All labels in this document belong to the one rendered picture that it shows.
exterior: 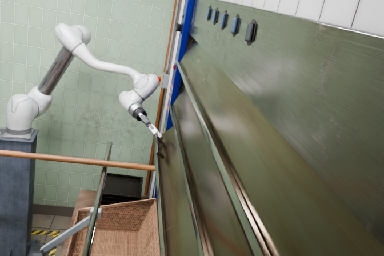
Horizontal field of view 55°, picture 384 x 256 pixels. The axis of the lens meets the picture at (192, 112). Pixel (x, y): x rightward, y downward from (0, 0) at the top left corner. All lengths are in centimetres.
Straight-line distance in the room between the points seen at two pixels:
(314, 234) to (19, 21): 282
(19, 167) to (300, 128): 233
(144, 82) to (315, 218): 187
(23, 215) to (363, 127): 267
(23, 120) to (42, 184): 103
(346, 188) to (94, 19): 268
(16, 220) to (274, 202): 246
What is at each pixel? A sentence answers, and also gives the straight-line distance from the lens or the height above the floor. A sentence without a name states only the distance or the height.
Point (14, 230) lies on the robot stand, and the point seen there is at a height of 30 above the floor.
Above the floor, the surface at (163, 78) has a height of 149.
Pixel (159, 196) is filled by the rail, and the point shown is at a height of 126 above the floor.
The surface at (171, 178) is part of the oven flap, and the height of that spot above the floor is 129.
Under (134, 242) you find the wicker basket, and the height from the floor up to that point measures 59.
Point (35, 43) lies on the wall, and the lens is 314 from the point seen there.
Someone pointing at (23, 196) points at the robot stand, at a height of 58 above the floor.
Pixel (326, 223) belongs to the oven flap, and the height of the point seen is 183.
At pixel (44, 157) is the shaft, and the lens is 202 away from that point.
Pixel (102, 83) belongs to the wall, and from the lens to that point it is 311.
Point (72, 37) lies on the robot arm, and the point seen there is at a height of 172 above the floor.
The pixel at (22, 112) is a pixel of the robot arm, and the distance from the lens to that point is 263.
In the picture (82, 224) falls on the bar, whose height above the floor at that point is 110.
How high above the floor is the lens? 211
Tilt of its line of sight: 18 degrees down
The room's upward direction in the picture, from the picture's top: 11 degrees clockwise
